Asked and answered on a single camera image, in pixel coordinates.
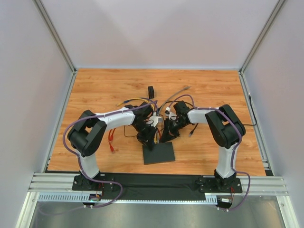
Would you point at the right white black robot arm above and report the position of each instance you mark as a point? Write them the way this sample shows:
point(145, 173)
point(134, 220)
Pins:
point(226, 128)

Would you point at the black cloth strip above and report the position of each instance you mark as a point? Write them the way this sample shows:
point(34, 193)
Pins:
point(157, 185)

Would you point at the left aluminium frame post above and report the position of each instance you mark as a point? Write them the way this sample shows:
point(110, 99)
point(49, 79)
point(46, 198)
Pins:
point(55, 35)

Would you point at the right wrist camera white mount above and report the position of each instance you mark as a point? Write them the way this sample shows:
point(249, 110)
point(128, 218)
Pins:
point(169, 114)

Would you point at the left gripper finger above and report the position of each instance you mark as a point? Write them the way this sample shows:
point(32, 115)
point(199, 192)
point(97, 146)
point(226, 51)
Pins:
point(142, 138)
point(150, 138)

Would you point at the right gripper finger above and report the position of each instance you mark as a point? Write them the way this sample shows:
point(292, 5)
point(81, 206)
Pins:
point(169, 137)
point(165, 131)

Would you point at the grey slotted cable duct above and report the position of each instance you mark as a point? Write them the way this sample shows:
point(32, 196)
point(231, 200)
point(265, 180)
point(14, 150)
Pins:
point(92, 198)

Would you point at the red ethernet cable loose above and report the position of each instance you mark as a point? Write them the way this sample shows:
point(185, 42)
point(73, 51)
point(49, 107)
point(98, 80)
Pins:
point(110, 139)

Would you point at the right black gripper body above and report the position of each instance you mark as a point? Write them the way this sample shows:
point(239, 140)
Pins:
point(171, 128)

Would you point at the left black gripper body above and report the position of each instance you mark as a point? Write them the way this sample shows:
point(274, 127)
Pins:
point(146, 134)

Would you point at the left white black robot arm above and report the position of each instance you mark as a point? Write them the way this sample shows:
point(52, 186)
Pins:
point(83, 136)

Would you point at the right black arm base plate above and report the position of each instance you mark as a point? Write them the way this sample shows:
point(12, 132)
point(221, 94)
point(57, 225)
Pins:
point(219, 185)

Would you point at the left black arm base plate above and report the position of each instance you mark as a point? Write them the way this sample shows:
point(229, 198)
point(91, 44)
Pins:
point(81, 183)

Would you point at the aluminium frame post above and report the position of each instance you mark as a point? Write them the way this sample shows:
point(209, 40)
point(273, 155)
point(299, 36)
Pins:
point(55, 35)
point(262, 35)

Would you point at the right aluminium frame post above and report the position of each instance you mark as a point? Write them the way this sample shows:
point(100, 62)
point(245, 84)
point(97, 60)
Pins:
point(262, 35)

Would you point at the black power adapter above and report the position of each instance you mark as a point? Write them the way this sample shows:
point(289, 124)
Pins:
point(151, 92)

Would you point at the black network switch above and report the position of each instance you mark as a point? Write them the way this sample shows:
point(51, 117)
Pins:
point(160, 153)

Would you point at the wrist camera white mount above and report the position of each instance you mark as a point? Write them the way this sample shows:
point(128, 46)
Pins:
point(169, 114)
point(155, 120)

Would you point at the aluminium front rail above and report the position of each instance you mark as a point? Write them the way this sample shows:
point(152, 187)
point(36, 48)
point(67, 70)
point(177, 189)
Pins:
point(255, 185)

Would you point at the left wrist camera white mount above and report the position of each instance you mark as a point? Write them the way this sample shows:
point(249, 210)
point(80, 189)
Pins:
point(155, 120)

